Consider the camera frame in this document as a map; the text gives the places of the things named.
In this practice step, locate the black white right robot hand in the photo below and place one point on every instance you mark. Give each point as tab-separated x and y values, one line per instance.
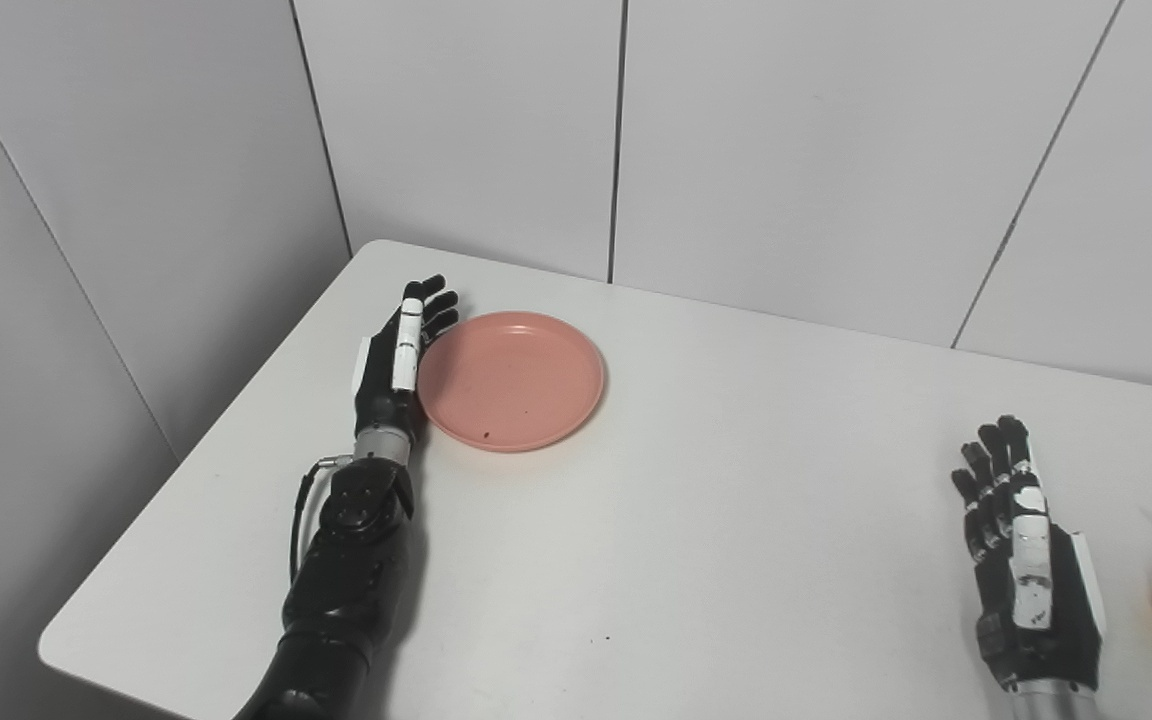
1061	620

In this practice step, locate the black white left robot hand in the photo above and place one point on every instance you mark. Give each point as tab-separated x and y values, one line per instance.
381	385

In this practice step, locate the pink plastic plate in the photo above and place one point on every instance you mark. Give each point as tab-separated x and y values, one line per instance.
516	380

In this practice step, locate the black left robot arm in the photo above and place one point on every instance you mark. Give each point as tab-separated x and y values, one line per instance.
346	570

